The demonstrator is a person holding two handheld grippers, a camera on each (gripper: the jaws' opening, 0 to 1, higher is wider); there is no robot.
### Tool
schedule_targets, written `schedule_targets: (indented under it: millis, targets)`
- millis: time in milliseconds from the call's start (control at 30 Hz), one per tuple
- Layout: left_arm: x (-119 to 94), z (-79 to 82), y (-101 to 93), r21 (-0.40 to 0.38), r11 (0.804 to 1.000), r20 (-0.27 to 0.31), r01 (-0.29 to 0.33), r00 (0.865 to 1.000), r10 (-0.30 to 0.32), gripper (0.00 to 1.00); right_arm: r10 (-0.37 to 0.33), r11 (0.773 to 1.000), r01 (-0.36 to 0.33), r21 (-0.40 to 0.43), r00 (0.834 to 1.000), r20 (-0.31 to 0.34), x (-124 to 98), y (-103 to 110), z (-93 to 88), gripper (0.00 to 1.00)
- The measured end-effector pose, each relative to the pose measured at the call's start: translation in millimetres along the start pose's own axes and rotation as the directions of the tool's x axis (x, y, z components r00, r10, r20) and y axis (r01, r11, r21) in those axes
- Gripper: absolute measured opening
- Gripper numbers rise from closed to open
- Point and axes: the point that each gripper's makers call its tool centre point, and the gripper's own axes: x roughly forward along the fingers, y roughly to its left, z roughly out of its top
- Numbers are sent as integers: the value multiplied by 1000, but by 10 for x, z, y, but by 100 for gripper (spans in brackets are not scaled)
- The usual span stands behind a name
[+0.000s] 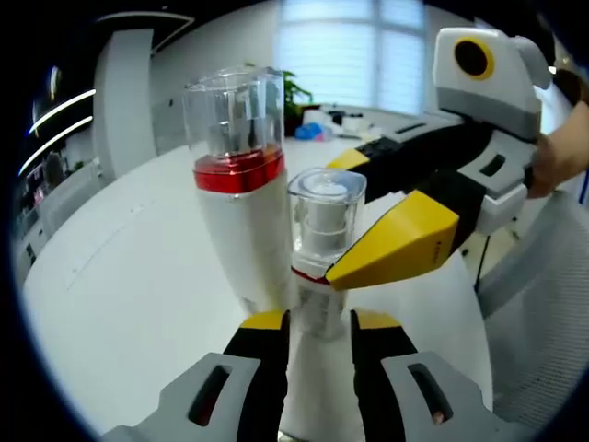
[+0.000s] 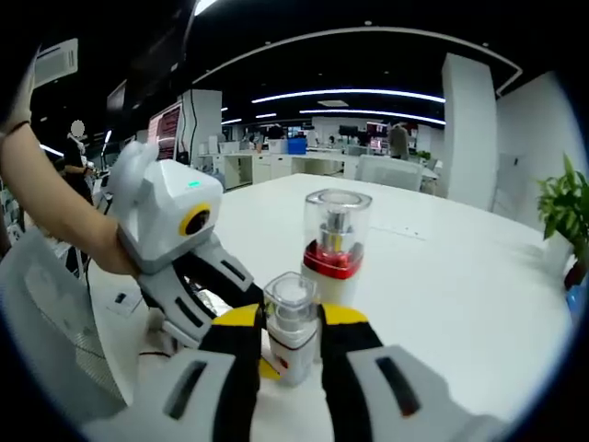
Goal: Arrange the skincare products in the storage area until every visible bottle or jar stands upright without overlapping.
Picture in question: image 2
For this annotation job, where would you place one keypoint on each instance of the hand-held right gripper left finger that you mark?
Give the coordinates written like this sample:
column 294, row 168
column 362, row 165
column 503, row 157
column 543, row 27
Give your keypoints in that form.
column 230, row 368

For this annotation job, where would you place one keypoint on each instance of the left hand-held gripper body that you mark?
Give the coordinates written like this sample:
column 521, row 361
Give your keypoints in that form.
column 161, row 207

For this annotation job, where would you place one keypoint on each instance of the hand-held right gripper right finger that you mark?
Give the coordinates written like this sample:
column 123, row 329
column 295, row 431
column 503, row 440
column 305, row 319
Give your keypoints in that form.
column 354, row 377

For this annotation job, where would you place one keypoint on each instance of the clear skincare sachet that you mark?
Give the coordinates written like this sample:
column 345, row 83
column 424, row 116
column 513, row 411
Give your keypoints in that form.
column 124, row 304

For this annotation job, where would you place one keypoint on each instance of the small red-label skincare bottle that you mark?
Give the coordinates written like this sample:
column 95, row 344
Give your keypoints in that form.
column 292, row 336

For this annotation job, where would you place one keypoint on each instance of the white red-collared skincare bottle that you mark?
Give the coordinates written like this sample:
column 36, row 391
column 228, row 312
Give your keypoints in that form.
column 336, row 230

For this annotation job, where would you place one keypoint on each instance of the blue storage box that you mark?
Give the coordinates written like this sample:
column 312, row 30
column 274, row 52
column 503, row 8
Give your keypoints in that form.
column 296, row 147

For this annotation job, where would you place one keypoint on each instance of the blue plastic bottle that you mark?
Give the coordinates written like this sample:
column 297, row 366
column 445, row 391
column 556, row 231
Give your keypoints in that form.
column 580, row 301

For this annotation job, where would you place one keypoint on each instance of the computer monitor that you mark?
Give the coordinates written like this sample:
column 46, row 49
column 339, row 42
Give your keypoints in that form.
column 165, row 124

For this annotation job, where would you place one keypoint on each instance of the ceiling air conditioner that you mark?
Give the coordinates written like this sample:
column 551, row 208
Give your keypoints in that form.
column 57, row 62

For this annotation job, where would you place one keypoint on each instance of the white office chair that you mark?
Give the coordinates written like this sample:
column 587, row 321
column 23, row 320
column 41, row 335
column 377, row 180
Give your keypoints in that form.
column 389, row 172

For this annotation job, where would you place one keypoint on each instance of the dark red container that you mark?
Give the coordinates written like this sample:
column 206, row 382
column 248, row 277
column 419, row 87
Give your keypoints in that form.
column 575, row 276

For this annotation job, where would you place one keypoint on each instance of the green potted plant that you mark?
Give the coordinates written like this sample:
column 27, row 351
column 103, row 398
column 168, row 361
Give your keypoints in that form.
column 568, row 207

